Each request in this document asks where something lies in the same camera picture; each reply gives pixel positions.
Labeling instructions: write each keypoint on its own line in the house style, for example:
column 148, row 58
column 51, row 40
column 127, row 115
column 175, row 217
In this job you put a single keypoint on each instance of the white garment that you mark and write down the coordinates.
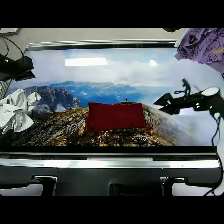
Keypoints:
column 15, row 110

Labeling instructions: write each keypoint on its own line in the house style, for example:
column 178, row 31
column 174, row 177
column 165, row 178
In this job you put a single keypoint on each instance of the silver frame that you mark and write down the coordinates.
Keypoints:
column 110, row 163

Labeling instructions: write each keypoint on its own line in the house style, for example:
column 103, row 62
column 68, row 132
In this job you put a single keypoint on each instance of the purple printed garment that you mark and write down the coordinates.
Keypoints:
column 203, row 45

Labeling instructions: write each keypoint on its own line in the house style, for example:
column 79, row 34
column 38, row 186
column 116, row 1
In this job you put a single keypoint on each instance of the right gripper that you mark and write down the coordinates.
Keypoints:
column 176, row 102

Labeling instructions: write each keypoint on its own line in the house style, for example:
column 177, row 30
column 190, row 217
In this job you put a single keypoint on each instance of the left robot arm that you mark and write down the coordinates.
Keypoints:
column 15, row 68

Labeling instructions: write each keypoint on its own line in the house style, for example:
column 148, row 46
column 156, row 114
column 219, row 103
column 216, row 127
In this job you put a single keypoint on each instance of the red garment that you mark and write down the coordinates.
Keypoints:
column 115, row 116

